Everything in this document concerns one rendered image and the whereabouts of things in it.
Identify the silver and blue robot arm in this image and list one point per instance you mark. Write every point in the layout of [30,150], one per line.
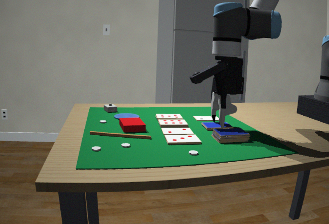
[231,21]

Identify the red rectangular block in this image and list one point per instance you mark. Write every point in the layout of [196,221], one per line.
[132,125]

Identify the blue round disc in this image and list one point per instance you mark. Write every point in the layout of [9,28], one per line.
[126,115]

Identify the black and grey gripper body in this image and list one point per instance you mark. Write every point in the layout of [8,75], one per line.
[231,77]

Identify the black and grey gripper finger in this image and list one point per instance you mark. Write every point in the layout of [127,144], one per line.
[225,106]
[214,104]

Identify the green felt mat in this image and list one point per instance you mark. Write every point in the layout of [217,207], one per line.
[156,153]

